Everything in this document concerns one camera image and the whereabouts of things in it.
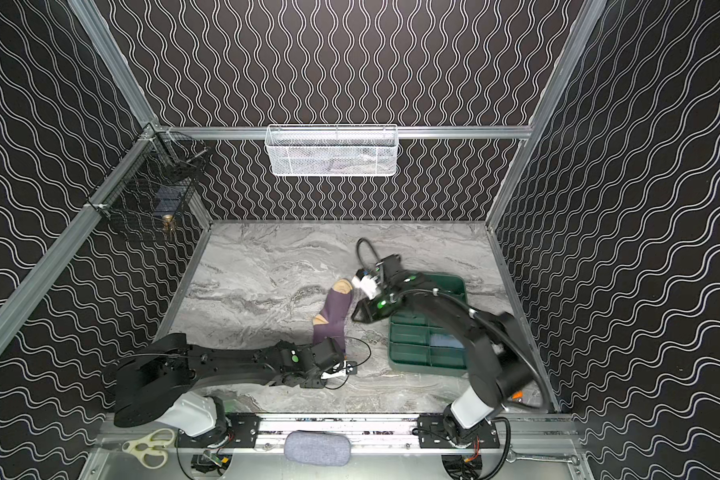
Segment purple sock tan toe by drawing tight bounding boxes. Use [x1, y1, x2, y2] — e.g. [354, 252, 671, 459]
[312, 279, 354, 352]

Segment green compartment tray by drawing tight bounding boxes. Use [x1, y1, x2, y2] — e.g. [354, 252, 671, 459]
[387, 303, 467, 377]

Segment blue sock orange cuff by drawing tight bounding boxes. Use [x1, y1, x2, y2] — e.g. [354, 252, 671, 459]
[429, 333, 463, 349]

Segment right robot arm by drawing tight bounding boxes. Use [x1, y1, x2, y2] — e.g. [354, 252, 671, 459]
[352, 254, 554, 430]

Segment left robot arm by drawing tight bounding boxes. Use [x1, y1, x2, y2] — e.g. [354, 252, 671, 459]
[113, 333, 345, 444]

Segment grey cloth pad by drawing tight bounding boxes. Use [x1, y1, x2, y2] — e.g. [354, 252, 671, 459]
[284, 431, 351, 467]

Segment brass padlock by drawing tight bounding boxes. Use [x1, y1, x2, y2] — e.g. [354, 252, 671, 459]
[161, 214, 176, 236]

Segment silver combination wrench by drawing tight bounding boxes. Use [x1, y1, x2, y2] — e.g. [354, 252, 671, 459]
[506, 449, 580, 466]

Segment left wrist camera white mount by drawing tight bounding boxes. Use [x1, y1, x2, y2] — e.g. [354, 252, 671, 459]
[321, 361, 357, 380]

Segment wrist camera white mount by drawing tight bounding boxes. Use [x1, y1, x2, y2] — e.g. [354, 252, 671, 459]
[321, 361, 357, 380]
[351, 269, 381, 300]

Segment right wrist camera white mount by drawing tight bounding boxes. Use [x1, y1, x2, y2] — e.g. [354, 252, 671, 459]
[351, 269, 381, 300]

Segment front aluminium rail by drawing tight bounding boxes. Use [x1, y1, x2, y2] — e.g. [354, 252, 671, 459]
[96, 412, 578, 455]

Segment white wire basket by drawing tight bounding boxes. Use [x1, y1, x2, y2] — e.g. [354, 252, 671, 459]
[264, 124, 400, 177]

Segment scissors cream handles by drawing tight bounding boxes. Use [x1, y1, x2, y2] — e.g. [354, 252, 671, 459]
[120, 428, 176, 470]

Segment black wire basket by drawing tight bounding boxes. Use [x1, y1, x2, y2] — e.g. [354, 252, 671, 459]
[92, 132, 209, 244]

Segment aluminium frame profile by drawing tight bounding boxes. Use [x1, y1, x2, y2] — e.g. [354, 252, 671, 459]
[69, 0, 158, 127]

